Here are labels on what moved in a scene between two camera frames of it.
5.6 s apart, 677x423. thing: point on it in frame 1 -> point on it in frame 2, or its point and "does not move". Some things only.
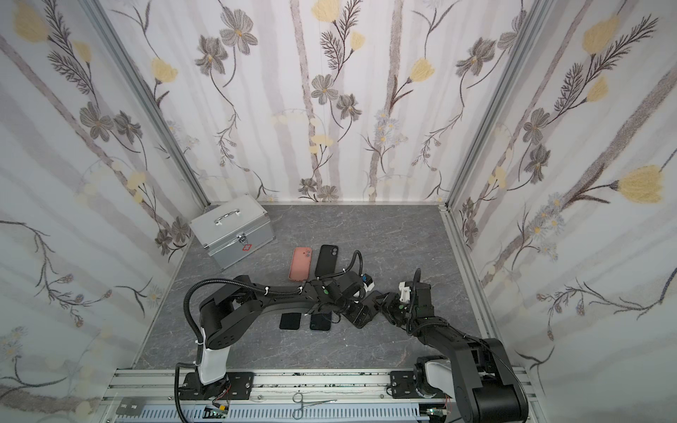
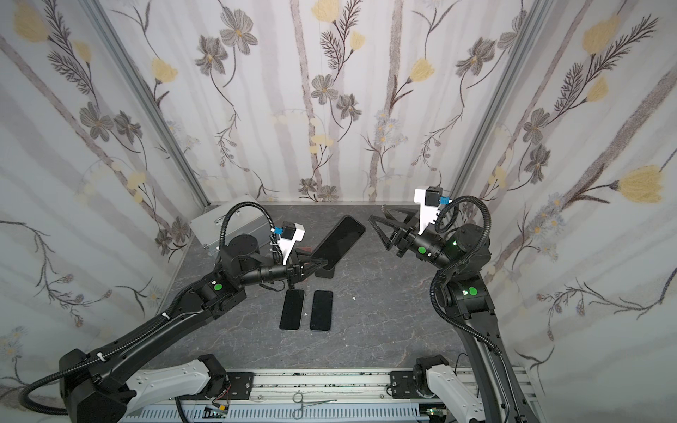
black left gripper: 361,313 -> 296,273
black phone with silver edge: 290,321 does not move
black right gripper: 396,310 -> 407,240
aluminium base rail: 163,384 does not move
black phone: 321,322 does not move
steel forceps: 298,397 does not move
